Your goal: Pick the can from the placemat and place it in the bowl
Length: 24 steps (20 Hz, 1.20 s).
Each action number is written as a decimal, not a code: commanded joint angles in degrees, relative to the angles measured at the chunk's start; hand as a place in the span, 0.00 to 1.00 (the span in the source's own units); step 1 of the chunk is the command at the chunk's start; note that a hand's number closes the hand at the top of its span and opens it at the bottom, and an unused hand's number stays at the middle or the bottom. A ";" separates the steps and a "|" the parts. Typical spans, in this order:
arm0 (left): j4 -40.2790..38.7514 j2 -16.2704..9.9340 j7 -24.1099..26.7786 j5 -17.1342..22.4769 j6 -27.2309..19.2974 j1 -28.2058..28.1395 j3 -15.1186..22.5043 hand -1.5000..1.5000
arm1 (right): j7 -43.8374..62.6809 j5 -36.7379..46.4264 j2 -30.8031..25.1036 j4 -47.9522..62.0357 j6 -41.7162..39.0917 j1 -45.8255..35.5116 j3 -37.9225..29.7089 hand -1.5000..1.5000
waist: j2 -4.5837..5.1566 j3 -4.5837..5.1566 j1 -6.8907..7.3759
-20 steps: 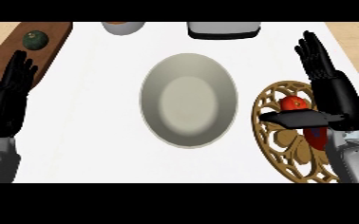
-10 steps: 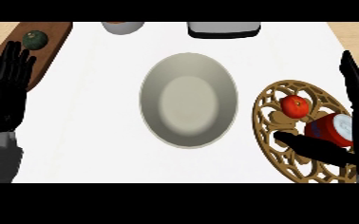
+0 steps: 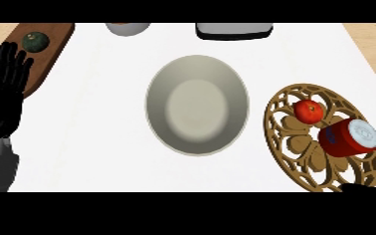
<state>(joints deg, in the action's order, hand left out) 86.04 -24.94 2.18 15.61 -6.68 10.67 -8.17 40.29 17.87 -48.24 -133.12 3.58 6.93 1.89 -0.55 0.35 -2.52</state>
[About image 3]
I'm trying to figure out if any dark green squash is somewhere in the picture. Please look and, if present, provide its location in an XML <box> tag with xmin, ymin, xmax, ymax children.
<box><xmin>20</xmin><ymin>31</ymin><xmax>51</xmax><ymax>54</ymax></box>

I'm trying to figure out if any grey oval bowl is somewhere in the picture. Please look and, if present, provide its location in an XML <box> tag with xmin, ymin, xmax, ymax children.
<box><xmin>144</xmin><ymin>54</ymin><xmax>250</xmax><ymax>157</ymax></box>

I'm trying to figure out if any white round pot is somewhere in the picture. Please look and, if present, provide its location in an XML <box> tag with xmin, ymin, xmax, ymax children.
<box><xmin>104</xmin><ymin>23</ymin><xmax>152</xmax><ymax>37</ymax></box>

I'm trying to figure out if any brown wooden cutting board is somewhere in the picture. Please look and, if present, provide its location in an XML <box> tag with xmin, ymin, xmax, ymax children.
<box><xmin>0</xmin><ymin>23</ymin><xmax>76</xmax><ymax>100</ymax></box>

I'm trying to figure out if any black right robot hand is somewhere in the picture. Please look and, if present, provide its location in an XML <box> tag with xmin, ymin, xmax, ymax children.
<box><xmin>337</xmin><ymin>182</ymin><xmax>376</xmax><ymax>193</ymax></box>

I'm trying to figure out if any black and grey appliance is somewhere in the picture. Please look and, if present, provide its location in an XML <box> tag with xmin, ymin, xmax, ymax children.
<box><xmin>194</xmin><ymin>23</ymin><xmax>274</xmax><ymax>42</ymax></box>

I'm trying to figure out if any red tomato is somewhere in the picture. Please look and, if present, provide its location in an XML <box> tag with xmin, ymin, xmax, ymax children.
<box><xmin>292</xmin><ymin>99</ymin><xmax>326</xmax><ymax>125</ymax></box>

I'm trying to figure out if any red can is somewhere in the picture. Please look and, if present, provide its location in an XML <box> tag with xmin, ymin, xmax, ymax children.
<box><xmin>317</xmin><ymin>117</ymin><xmax>376</xmax><ymax>158</ymax></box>

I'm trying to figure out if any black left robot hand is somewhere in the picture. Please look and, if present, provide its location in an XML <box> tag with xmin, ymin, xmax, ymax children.
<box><xmin>0</xmin><ymin>41</ymin><xmax>35</xmax><ymax>139</ymax></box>

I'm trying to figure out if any gold openwork round placemat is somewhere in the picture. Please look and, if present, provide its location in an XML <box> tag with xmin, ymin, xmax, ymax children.
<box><xmin>262</xmin><ymin>83</ymin><xmax>376</xmax><ymax>193</ymax></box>

